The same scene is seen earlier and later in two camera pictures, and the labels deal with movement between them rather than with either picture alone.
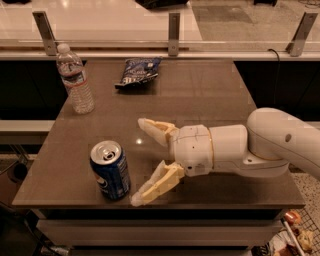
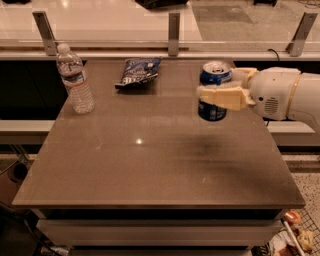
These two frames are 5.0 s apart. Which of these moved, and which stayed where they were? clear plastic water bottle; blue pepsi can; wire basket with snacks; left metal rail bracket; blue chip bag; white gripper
Moved: white gripper; blue pepsi can
Stayed: clear plastic water bottle; blue chip bag; wire basket with snacks; left metal rail bracket
